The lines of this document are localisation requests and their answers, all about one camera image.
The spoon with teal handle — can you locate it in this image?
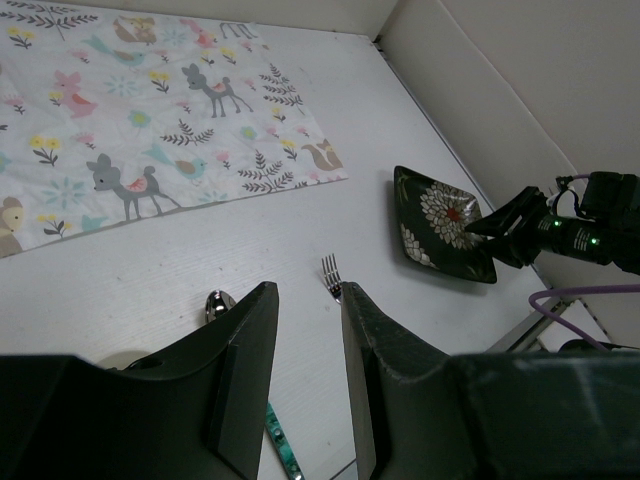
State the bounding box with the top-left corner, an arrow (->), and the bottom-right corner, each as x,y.
205,290 -> 304,480

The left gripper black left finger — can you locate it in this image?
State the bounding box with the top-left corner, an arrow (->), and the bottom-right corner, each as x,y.
1,282 -> 279,479

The black floral square plate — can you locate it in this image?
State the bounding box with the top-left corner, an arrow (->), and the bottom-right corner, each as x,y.
393,165 -> 497,284

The aluminium front rail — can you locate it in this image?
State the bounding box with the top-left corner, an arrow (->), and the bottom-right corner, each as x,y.
492,299 -> 611,356

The fork with teal handle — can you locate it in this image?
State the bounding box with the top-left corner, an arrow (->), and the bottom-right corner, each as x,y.
321,254 -> 342,304

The floral animal print cloth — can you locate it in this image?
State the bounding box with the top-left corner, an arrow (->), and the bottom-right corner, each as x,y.
1,1 -> 346,257

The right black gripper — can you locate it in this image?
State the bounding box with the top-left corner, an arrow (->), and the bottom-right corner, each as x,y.
464,171 -> 639,274

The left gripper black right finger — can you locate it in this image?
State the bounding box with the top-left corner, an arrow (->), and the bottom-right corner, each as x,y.
341,282 -> 639,479

